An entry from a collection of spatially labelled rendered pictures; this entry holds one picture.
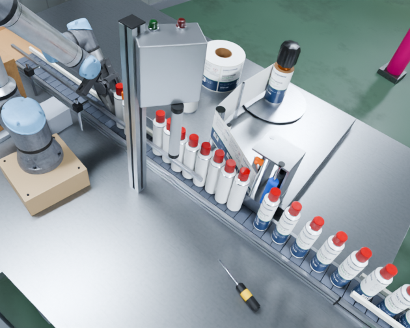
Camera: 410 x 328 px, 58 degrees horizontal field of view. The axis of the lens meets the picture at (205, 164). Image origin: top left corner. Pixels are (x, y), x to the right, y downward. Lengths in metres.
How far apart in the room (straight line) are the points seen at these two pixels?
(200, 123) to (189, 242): 0.53
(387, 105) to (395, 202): 2.06
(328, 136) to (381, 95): 2.06
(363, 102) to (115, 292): 2.82
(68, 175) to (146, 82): 0.52
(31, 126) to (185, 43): 0.57
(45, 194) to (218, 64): 0.88
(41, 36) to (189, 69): 0.43
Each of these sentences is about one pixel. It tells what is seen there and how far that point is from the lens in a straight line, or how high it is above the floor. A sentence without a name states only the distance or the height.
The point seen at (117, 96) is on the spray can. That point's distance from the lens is 1.42.
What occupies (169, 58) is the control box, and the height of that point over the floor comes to 1.44.
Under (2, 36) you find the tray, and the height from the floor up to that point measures 0.83.
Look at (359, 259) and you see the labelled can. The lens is 1.16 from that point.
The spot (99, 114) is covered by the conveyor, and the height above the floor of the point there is 0.88.
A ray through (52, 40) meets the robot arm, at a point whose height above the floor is 1.34.
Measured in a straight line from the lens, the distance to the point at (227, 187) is 1.24.
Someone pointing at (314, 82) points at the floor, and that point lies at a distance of 3.54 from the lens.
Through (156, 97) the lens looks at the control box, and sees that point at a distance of 1.00.
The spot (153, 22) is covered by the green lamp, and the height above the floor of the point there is 1.50.
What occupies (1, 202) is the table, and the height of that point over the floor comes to 0.83.
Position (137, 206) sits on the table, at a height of 0.83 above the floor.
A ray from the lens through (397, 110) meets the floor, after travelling 3.64.
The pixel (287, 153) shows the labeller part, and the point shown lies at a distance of 1.17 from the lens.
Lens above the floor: 1.97
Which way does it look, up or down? 50 degrees down
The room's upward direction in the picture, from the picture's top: 11 degrees clockwise
